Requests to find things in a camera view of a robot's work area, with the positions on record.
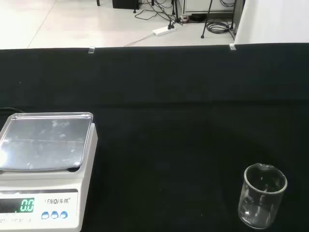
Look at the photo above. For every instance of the black bench cloth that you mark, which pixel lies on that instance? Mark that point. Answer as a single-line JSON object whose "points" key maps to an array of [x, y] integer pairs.
{"points": [[169, 101]]}

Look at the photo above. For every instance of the white power strip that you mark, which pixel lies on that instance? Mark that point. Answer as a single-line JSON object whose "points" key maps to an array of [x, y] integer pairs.
{"points": [[162, 31]]}

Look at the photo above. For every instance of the clear cloth clip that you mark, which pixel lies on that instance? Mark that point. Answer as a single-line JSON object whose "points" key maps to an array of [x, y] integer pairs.
{"points": [[232, 46], [91, 50]]}

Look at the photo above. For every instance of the black tripod leg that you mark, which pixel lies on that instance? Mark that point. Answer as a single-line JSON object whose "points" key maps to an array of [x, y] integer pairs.
{"points": [[205, 23]]}

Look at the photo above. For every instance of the white cabinet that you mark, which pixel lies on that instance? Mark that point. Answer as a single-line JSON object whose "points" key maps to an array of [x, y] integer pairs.
{"points": [[198, 6]]}

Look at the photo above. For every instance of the white electronic balance steel pan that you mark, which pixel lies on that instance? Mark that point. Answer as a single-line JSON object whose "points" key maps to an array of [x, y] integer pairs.
{"points": [[46, 183]]}

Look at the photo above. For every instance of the pale board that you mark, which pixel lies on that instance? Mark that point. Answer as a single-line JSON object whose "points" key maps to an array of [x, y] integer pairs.
{"points": [[275, 21]]}

